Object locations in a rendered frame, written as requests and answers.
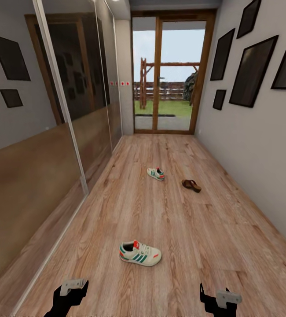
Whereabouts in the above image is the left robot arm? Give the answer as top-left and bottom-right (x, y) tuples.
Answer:
(44, 279), (89, 317)

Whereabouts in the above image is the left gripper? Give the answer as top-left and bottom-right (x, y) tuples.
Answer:
(53, 281), (89, 315)

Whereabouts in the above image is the sandal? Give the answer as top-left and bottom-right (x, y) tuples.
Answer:
(182, 180), (202, 193)

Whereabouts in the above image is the gym shoe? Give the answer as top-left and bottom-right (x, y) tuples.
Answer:
(147, 168), (164, 181)
(120, 240), (162, 266)

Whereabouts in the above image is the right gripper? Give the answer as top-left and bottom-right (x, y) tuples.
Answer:
(200, 283), (236, 317)

